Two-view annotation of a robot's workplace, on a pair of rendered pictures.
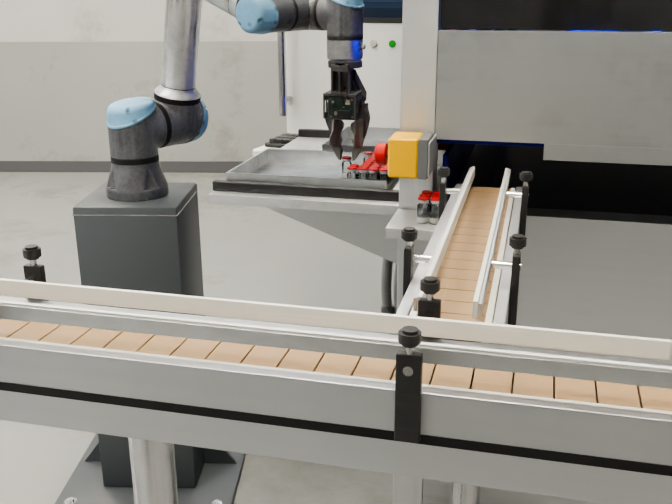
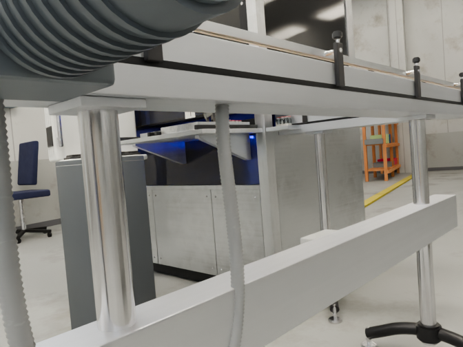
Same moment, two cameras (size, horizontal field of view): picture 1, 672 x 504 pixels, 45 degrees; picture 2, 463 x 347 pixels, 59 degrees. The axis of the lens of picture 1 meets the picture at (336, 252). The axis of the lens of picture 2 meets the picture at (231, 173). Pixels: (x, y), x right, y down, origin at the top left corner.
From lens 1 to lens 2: 192 cm
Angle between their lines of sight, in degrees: 61
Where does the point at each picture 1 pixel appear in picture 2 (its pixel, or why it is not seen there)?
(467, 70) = not seen: hidden behind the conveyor
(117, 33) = not seen: outside the picture
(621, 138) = not seen: hidden behind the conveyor
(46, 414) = (426, 108)
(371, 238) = (240, 149)
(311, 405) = (454, 96)
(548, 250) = (298, 139)
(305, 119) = (69, 149)
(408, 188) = (266, 119)
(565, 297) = (304, 155)
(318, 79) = (75, 127)
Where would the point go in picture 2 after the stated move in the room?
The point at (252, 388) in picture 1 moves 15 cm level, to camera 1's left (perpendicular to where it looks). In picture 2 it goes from (448, 92) to (448, 87)
